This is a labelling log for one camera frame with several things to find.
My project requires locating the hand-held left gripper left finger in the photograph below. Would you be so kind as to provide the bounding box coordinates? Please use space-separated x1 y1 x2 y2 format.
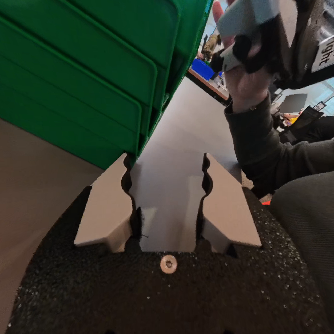
74 153 142 253

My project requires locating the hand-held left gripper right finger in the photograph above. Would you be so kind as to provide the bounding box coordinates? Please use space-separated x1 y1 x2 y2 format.
195 153 262 254

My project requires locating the person's right hand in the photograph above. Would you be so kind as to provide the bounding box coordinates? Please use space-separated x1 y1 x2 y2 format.
224 65 272 113

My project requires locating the person's dark clothed torso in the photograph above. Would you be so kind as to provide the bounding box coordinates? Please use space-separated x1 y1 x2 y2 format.
269 171 334 321

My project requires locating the blue plastic bin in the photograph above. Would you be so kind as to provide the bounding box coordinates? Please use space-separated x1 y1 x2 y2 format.
192 59 217 80

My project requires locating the wooden edged table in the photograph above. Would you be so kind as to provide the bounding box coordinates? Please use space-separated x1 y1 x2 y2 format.
186 67 231 102

